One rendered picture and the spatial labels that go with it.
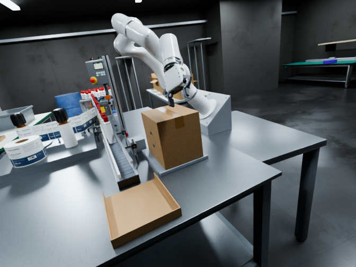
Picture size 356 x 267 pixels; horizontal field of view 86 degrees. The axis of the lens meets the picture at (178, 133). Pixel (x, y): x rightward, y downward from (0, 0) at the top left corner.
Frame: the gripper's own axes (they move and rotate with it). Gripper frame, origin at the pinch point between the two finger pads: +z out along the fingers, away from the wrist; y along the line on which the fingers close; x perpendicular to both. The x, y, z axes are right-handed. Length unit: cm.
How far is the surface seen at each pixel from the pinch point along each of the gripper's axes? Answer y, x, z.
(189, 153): 18.4, -23.4, 18.5
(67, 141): 104, 10, -11
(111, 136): 75, -10, -8
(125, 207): 30, 12, 40
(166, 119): 14.7, -5.8, 2.7
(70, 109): 449, -108, -203
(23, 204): 79, 39, 30
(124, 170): 43.5, 2.0, 22.1
